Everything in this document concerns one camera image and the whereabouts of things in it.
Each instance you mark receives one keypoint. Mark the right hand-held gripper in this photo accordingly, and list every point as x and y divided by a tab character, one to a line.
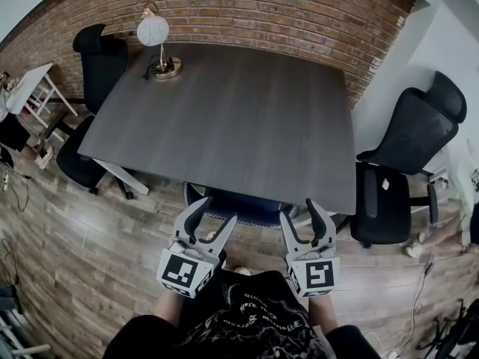
318	277

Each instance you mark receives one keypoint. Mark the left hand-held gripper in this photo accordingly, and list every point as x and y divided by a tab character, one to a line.
183	271

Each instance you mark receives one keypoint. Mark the blue padded chair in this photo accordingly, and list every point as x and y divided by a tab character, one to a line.
254	211

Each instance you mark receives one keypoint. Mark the person's right forearm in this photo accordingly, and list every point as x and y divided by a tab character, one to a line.
323	312

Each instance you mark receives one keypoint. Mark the person's left forearm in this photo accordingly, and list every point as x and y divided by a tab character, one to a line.
168	310

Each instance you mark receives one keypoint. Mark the person's white shoe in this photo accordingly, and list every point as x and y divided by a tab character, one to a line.
242	271

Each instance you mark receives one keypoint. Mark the black mesh office chair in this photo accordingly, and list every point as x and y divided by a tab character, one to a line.
105	69
381	208

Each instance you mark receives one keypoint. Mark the person's black printed shirt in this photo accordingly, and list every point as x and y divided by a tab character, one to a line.
243	320

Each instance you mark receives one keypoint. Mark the grey table with white legs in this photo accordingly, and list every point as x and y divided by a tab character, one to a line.
224	125

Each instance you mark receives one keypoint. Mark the white power adapter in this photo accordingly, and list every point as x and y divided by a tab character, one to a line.
393	353

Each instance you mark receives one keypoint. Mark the white shelf unit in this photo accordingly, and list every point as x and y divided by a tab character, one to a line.
449	178

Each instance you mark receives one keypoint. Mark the black tripod stand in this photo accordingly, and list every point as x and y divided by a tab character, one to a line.
449	331

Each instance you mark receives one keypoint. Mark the white power strip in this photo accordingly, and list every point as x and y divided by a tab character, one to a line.
5	181

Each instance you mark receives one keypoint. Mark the white globe table lamp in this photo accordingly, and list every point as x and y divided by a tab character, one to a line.
152	32

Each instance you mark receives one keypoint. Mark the red bin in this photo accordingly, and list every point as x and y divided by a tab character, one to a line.
29	108

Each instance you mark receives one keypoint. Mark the small white table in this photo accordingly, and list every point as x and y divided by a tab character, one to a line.
28	84

